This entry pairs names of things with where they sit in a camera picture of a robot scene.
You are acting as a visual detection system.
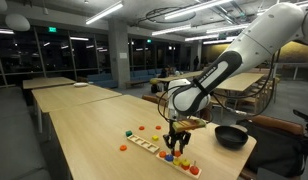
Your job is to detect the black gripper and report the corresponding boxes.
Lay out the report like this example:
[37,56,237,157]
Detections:
[162,129,192,155]

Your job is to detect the wooden peg board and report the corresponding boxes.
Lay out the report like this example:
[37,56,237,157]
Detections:
[155,151,203,180]

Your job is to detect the wooden slotted board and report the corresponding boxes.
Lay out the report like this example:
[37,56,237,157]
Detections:
[126,133,160,154]

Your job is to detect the brown leather chair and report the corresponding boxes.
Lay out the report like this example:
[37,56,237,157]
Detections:
[141,94,159,105]
[199,106,214,122]
[239,112,307,180]

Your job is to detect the tan chair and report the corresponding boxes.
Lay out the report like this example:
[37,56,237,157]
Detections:
[155,90,172,111]

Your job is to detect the black bowl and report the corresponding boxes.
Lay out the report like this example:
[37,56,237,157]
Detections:
[214,125,249,150]

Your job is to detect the wooden table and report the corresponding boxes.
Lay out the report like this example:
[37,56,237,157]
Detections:
[212,72,266,101]
[22,76,77,101]
[156,70,204,93]
[31,84,123,134]

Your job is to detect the seated person dark clothes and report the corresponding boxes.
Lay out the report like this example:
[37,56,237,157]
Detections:
[159,66,169,79]

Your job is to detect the seated person light clothes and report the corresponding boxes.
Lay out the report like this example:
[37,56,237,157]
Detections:
[165,63,175,76]

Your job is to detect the low wooden bench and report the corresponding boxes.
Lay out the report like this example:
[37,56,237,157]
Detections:
[125,79,147,89]

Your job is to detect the blue sofa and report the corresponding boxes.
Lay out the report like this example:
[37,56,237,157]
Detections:
[129,68,162,83]
[86,73,119,90]

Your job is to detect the standing person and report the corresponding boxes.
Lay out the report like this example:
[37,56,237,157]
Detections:
[193,55,200,72]

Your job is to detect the wooden chair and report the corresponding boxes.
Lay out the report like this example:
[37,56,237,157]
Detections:
[260,77,282,104]
[238,87,267,114]

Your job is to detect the black fabric bag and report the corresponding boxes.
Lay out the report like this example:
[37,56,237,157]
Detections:
[240,119,307,178]

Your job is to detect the concrete pillar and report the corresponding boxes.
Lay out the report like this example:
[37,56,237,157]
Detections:
[107,19,131,89]

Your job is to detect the wrist camera on wooden mount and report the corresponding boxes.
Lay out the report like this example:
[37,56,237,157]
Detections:
[171,118,207,133]

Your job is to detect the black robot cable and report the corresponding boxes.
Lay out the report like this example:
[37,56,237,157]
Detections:
[157,49,282,124]

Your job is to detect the black camera on stand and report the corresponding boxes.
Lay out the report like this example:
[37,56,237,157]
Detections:
[292,109,308,158]

